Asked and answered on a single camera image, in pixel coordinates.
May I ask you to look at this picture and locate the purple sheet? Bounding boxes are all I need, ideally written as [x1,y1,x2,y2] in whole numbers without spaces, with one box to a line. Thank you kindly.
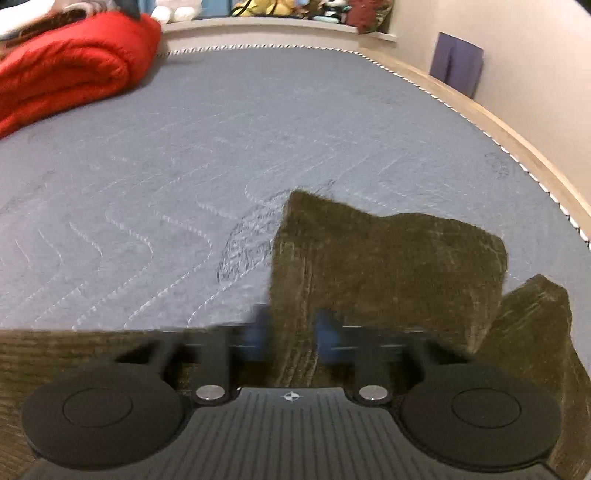
[429,32,484,99]

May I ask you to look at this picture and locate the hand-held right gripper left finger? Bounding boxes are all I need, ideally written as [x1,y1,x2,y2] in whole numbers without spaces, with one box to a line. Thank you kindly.
[113,305,275,408]

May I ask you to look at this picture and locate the dark olive corduroy pants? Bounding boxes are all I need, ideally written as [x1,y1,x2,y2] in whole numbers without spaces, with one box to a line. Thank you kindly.
[0,189,591,480]

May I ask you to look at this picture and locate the red folded blanket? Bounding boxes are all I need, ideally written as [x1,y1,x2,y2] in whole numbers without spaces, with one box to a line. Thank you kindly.
[0,11,162,139]

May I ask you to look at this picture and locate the yellow plush toy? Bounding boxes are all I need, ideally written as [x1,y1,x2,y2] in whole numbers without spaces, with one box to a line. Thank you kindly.
[233,0,296,17]

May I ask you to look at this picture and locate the white plush toy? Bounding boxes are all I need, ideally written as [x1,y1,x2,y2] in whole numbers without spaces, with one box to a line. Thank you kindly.
[151,0,198,25]

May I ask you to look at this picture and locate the dark red pillow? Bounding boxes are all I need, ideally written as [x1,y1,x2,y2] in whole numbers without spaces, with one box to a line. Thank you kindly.
[347,0,396,35]

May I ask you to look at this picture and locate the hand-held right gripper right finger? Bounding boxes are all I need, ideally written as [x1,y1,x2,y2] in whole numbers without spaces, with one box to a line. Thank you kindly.
[315,310,472,408]

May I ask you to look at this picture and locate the grey quilted mattress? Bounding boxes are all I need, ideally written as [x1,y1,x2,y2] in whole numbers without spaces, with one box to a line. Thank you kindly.
[0,45,591,334]

